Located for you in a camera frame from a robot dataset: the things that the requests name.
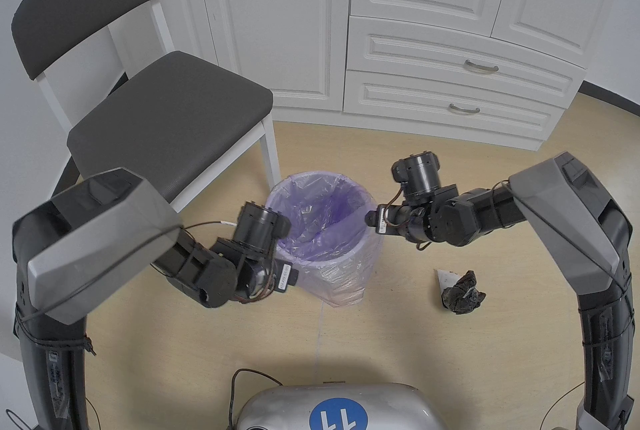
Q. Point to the purple plastic bag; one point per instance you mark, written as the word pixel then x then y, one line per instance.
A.
pixel 320 213

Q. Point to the white trash bin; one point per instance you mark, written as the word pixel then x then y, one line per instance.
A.
pixel 345 273

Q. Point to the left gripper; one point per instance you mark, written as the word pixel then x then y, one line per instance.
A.
pixel 262 280

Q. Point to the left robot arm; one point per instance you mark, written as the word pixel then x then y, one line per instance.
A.
pixel 100 228

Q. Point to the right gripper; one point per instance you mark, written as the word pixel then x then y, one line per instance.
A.
pixel 395 215

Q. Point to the black plastic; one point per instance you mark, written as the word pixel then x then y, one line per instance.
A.
pixel 462 295

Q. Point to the grey and white chair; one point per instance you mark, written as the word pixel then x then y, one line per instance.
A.
pixel 170 128

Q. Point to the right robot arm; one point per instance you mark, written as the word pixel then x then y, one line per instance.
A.
pixel 565 213

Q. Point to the white paper scrap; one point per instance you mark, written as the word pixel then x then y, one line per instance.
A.
pixel 444 278

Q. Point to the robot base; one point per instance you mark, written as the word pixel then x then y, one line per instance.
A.
pixel 340 405

